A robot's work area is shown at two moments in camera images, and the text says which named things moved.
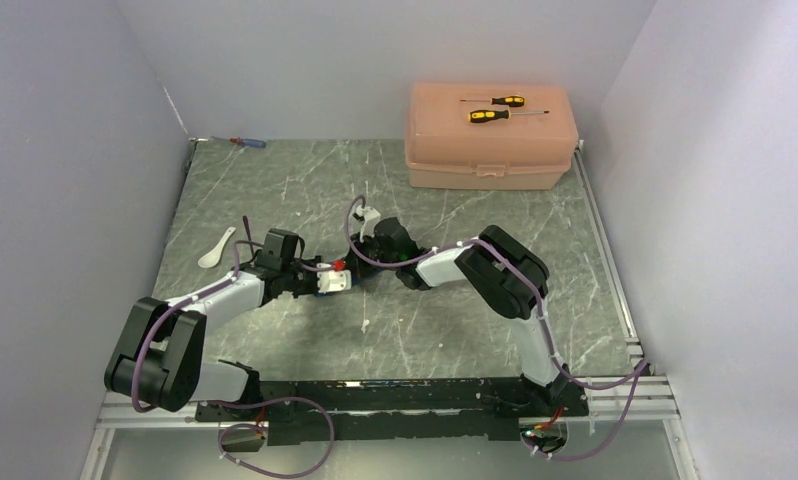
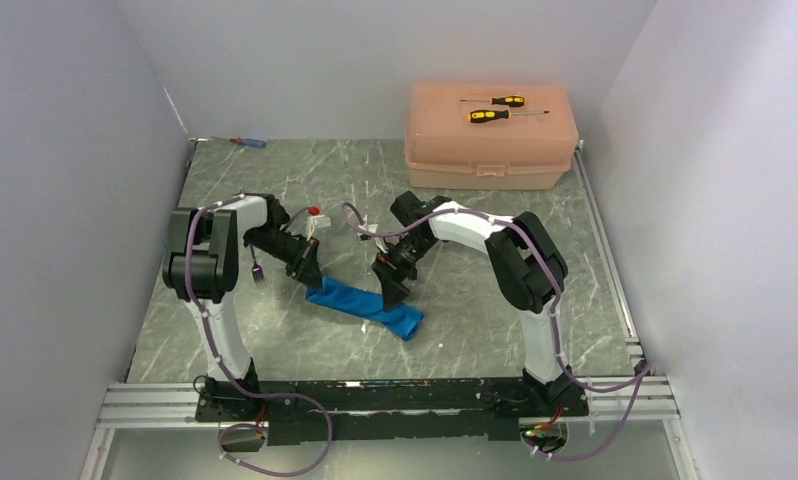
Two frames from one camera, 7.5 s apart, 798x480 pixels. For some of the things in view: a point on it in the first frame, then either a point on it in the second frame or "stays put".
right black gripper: (356, 255) -> (390, 274)
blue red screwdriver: (248, 142) stays put
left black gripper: (313, 288) -> (305, 266)
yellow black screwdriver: (485, 116) stays put
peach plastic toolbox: (444, 149) stays put
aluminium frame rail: (651, 398) stays put
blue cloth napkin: (356, 278) -> (364, 305)
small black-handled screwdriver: (510, 101) stays put
